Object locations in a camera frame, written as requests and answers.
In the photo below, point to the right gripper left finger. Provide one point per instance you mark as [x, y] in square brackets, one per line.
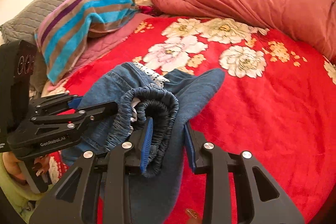
[74, 198]

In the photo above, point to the left hand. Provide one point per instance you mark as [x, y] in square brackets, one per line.
[11, 163]

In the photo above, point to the black camera box left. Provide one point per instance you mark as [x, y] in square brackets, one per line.
[17, 65]

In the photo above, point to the pink quilted bed cover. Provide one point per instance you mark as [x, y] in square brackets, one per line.
[98, 47]

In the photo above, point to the right hand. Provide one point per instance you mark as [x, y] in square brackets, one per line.
[193, 217]

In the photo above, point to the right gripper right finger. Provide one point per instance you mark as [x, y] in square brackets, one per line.
[259, 197]

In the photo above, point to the striped colourful towel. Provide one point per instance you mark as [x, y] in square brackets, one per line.
[62, 36]

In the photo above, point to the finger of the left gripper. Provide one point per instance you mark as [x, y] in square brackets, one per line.
[56, 104]
[82, 116]

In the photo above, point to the red floral blanket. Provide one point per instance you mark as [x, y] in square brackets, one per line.
[277, 99]

